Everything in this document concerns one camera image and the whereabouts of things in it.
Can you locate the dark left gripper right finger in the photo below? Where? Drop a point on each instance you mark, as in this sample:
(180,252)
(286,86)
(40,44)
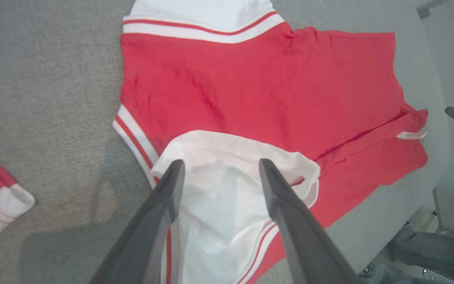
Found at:
(298,236)

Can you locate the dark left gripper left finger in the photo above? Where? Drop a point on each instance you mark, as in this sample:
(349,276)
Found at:
(156,228)

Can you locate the red jersey shirt white sleeves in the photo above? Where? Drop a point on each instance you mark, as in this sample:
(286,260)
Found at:
(270,86)

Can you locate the blue jeans leg of person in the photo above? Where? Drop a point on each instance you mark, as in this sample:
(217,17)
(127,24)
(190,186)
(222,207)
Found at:
(440,252)

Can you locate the grey fabric covered table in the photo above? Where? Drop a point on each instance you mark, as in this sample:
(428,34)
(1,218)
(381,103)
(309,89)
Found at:
(45,98)

